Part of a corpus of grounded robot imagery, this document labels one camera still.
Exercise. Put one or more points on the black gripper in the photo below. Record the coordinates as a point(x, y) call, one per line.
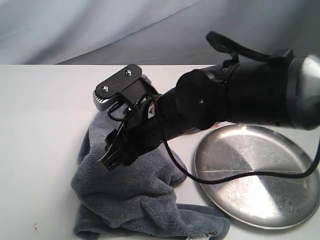
point(157, 121)

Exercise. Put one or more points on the grey fleece towel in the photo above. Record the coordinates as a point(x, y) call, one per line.
point(137, 198)

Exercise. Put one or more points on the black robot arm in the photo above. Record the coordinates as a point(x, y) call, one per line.
point(277, 93)

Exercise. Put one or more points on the white backdrop sheet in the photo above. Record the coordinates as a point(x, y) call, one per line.
point(150, 32)

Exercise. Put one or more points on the round steel plate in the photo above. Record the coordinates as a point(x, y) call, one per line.
point(229, 158)

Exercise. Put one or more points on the wrist camera with black bracket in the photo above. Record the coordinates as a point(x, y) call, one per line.
point(127, 86)

